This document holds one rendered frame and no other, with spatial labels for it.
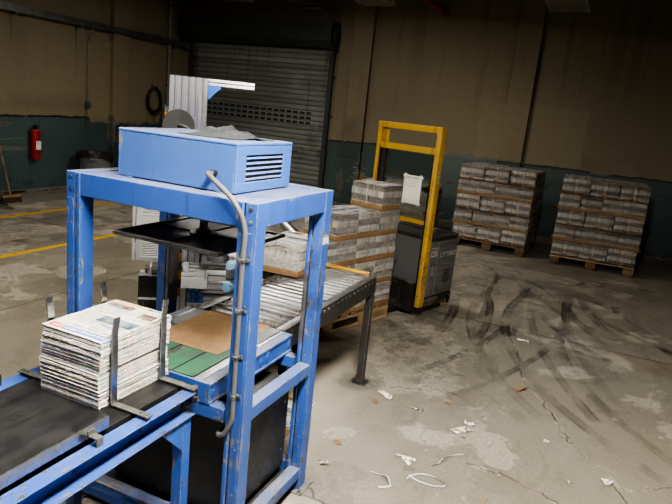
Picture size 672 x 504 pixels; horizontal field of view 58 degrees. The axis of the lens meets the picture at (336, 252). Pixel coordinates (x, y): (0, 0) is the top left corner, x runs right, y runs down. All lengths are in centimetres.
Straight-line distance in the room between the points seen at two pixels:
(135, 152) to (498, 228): 759
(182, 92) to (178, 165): 175
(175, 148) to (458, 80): 922
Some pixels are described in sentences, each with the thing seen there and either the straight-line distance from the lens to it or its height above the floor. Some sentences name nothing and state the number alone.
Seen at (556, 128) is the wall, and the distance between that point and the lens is 1115.
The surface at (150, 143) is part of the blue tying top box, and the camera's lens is 266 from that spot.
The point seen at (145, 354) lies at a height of 93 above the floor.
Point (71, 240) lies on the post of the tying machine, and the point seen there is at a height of 125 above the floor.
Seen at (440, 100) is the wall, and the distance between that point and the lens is 1151.
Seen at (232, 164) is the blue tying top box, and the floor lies 166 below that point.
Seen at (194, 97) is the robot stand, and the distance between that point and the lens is 428.
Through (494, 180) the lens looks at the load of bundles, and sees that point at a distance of 963.
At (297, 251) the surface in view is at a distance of 398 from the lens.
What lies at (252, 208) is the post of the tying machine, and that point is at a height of 153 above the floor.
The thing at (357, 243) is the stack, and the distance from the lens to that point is 534.
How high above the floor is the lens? 191
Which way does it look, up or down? 13 degrees down
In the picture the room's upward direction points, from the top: 6 degrees clockwise
